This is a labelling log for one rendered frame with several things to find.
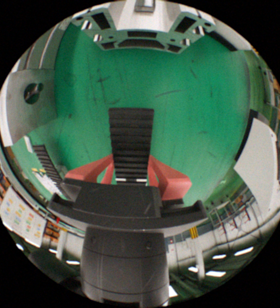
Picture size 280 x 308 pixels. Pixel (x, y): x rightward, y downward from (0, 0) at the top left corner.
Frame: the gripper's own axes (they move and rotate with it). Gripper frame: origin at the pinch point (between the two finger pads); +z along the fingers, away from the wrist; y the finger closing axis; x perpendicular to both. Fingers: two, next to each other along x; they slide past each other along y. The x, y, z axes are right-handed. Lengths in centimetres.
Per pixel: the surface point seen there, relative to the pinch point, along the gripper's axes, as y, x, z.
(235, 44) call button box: -15.4, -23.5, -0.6
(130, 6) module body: 1.0, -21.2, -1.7
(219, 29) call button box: -11.2, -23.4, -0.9
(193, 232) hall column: -331, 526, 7
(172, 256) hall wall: -362, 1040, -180
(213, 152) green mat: -17.1, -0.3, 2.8
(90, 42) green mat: 6.7, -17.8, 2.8
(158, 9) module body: -2.0, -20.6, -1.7
